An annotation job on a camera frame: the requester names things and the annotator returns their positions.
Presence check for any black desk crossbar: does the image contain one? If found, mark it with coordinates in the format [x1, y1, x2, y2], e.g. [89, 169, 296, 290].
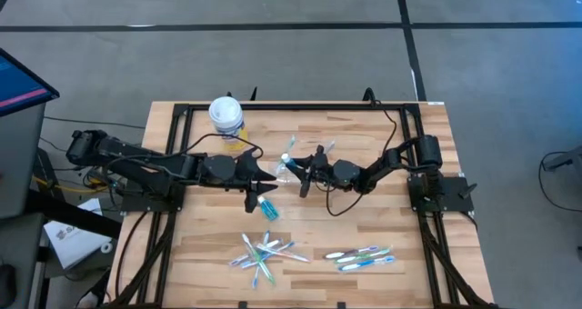
[25, 188, 123, 240]

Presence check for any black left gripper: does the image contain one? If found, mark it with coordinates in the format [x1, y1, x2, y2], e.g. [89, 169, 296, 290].
[234, 148, 279, 214]

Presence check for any blue mouthwash bottle white cap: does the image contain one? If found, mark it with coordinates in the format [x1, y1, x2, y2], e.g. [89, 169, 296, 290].
[279, 152, 299, 172]
[256, 194, 280, 223]

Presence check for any black aluminium rig frame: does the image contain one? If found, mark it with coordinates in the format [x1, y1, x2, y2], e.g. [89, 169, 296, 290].
[102, 100, 501, 309]

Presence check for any white printed booklet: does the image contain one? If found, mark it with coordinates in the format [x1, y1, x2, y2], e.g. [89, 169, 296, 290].
[43, 197, 114, 271]

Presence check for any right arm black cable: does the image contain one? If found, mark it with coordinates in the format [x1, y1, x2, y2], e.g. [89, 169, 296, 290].
[325, 98, 399, 218]

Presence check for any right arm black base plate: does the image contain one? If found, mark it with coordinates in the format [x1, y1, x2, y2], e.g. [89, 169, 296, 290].
[406, 174, 478, 214]

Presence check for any orange toothbrush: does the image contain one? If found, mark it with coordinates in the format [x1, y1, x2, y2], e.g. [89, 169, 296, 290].
[255, 244, 313, 264]
[317, 139, 337, 163]

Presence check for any monitor with blue screen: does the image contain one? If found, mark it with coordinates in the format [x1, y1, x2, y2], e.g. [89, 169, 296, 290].
[0, 47, 61, 118]

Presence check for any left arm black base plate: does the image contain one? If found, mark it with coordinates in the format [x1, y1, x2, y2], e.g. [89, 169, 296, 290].
[120, 181, 186, 214]

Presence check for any clear acrylic organizer box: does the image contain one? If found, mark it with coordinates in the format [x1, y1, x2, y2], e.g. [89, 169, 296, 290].
[271, 156, 319, 186]

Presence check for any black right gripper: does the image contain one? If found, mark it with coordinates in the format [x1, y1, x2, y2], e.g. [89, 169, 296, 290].
[290, 145, 336, 199]

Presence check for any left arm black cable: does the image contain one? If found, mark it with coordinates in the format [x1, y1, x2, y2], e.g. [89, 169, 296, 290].
[104, 133, 265, 183]

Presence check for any yellow Lysol wipes canister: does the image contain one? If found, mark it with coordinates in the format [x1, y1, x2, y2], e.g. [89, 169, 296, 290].
[207, 95, 250, 152]

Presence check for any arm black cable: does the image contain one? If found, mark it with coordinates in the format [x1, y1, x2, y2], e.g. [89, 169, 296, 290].
[325, 98, 399, 218]
[104, 133, 265, 183]

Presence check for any blue toothbrush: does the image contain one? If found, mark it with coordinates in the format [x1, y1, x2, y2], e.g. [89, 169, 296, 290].
[251, 229, 272, 290]
[337, 254, 396, 273]
[239, 240, 296, 270]

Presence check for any black floor cable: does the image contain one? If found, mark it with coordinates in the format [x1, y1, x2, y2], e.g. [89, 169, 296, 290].
[538, 150, 582, 214]
[43, 115, 146, 131]

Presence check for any yellow cable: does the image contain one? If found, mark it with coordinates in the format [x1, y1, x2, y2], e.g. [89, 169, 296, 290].
[32, 174, 113, 195]

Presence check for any grey floor stand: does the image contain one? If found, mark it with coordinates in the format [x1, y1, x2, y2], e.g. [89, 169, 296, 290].
[542, 145, 582, 173]

